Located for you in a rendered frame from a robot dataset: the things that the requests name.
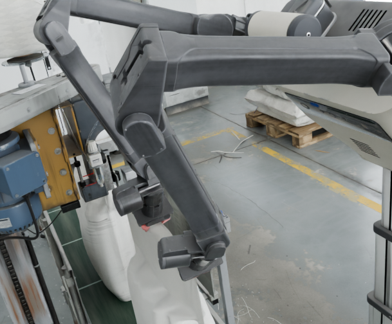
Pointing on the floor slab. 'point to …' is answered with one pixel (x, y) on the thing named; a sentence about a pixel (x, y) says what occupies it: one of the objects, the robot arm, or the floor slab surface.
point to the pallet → (273, 128)
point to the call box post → (226, 292)
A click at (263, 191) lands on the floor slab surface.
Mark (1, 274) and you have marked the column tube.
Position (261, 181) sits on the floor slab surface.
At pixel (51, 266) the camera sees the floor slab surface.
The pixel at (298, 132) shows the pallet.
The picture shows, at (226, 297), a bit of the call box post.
